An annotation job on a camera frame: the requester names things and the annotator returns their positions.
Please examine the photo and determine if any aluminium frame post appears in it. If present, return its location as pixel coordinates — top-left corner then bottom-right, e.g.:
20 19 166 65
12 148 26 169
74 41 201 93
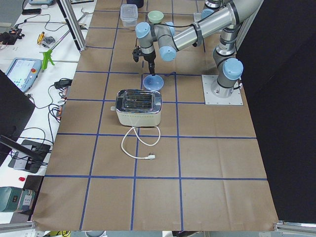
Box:
56 0 85 51

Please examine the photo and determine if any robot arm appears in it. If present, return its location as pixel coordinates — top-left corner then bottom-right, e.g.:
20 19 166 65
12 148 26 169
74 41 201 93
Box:
132 0 261 98
201 0 230 19

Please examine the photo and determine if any green bowl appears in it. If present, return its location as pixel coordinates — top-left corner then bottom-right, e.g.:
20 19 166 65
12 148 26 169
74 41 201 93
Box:
148 10 164 24

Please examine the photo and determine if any white toaster power cable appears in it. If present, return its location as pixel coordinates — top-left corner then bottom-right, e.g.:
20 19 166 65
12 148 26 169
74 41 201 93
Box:
120 125 161 160

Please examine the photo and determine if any dark blue pot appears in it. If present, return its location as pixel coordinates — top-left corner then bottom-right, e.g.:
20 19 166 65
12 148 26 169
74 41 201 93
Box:
126 0 144 8

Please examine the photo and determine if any black monitor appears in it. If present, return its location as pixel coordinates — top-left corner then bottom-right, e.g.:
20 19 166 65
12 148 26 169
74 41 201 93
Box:
0 72 35 163

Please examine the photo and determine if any blue bowl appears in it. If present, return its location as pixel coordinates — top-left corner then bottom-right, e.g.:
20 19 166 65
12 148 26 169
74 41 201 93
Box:
143 75 164 91

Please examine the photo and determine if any clear plastic food container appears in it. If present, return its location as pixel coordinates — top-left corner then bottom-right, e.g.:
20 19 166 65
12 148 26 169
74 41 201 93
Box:
120 4 138 27

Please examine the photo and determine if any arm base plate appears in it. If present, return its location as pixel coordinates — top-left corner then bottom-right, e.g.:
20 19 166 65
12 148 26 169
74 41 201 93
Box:
201 75 243 106
193 12 204 22

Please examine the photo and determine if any black power adapter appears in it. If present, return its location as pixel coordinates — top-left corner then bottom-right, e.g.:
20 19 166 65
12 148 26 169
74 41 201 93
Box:
54 79 73 89

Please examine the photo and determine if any grey monitor stand base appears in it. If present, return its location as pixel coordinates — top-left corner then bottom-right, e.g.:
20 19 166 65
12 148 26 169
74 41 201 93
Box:
8 140 51 173

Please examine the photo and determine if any teach pendant tablet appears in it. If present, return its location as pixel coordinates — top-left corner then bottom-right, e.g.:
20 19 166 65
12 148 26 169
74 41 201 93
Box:
5 57 42 92

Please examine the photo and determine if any green clamp tool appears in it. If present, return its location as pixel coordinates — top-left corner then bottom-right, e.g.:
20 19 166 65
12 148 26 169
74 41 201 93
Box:
41 49 55 70

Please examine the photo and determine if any green metal box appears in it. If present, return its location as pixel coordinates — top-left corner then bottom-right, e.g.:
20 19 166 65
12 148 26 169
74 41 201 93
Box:
0 187 36 212

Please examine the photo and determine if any black smartphone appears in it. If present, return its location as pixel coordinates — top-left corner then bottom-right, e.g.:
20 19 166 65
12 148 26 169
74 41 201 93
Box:
22 8 41 15

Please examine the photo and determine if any yellow tool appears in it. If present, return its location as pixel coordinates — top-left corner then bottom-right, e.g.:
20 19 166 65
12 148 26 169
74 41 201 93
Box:
37 32 45 45

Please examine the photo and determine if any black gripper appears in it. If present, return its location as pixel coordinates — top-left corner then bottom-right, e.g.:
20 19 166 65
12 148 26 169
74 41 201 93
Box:
132 46 156 75

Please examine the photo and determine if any cream chrome toaster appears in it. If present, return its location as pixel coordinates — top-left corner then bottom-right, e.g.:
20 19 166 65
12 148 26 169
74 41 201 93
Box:
111 89 162 127

